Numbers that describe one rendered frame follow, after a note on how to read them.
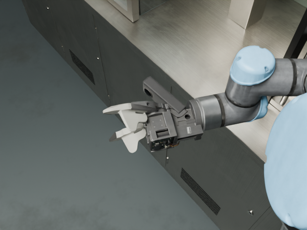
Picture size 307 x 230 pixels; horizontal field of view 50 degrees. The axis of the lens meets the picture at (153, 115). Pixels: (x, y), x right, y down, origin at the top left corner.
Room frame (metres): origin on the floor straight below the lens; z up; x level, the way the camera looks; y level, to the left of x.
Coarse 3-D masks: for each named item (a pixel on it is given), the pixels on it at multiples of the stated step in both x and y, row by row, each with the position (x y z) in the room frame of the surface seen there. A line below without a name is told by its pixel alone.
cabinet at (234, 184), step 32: (32, 0) 1.67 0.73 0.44; (64, 0) 1.29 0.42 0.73; (64, 32) 1.39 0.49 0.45; (96, 32) 1.08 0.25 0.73; (96, 64) 1.14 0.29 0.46; (128, 64) 0.91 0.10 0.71; (128, 96) 0.93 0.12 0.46; (160, 160) 0.75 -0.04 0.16; (192, 160) 0.60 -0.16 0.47; (224, 160) 0.50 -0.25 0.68; (192, 192) 0.56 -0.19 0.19; (224, 192) 0.46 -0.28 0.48; (256, 192) 0.38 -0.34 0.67; (224, 224) 0.41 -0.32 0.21; (256, 224) 0.34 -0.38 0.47
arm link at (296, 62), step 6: (294, 60) 0.44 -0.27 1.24; (300, 60) 0.44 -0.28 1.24; (306, 60) 0.44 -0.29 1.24; (294, 66) 0.42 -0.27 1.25; (300, 66) 0.42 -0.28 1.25; (306, 66) 0.42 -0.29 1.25; (294, 72) 0.41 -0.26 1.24; (300, 72) 0.41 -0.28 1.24; (306, 72) 0.40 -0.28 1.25; (294, 78) 0.40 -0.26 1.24; (300, 78) 0.40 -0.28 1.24; (306, 78) 0.39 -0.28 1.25; (294, 84) 0.39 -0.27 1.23; (300, 84) 0.39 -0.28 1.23; (306, 84) 0.38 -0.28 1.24; (294, 90) 0.39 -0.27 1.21; (300, 90) 0.39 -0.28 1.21; (306, 90) 0.37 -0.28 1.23
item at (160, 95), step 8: (144, 80) 0.47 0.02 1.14; (152, 80) 0.47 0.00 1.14; (144, 88) 0.46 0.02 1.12; (152, 88) 0.45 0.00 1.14; (160, 88) 0.45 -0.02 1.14; (152, 96) 0.45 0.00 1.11; (160, 96) 0.43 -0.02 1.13; (168, 96) 0.43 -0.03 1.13; (168, 104) 0.41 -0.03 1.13; (176, 104) 0.41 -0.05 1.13
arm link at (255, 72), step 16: (256, 48) 0.45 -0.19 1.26; (240, 64) 0.41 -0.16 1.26; (256, 64) 0.41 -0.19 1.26; (272, 64) 0.41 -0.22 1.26; (288, 64) 0.42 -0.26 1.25; (240, 80) 0.40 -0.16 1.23; (256, 80) 0.39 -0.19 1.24; (272, 80) 0.40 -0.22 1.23; (288, 80) 0.40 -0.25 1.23; (240, 96) 0.39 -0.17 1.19; (256, 96) 0.39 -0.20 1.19
